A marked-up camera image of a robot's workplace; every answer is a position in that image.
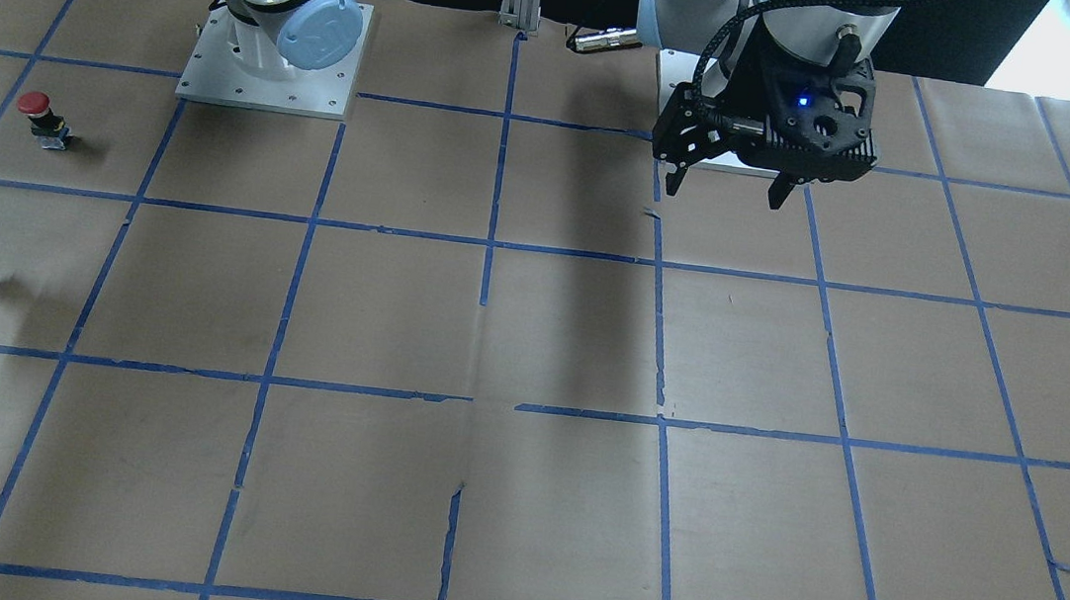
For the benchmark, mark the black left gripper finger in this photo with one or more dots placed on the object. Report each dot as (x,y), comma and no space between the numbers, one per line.
(783,185)
(691,128)

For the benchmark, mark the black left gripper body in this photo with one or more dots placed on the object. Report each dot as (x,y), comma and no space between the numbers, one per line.
(745,92)

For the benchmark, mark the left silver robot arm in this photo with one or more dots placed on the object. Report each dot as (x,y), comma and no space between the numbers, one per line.
(832,34)

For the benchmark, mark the red push button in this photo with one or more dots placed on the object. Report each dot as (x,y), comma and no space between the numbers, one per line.
(50,130)

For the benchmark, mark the brown paper table cover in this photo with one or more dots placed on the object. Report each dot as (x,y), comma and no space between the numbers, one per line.
(477,354)

